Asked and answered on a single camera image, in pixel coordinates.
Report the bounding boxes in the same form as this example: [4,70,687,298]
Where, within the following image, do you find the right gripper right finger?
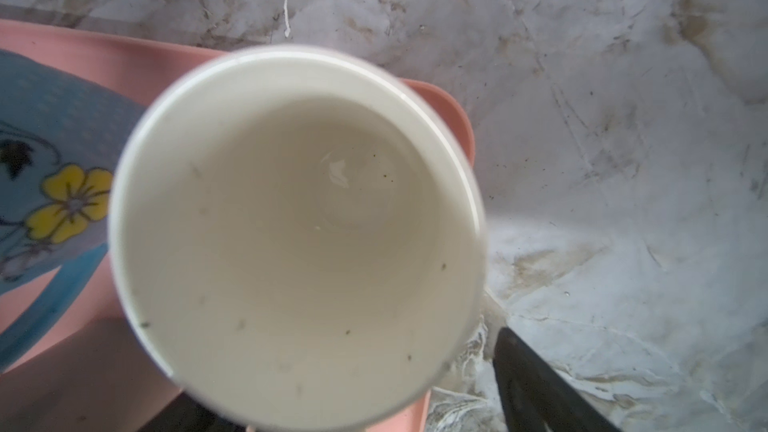
[493,327,619,432]

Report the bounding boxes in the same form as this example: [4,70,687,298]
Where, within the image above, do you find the pink silicone tray mat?
[0,18,477,432]

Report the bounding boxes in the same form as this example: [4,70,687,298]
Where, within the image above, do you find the light blue mug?
[1,51,146,370]

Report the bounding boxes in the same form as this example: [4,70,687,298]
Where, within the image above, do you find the white mug grey handle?
[108,46,487,431]

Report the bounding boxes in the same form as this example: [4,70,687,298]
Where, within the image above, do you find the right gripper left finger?
[138,393,246,432]

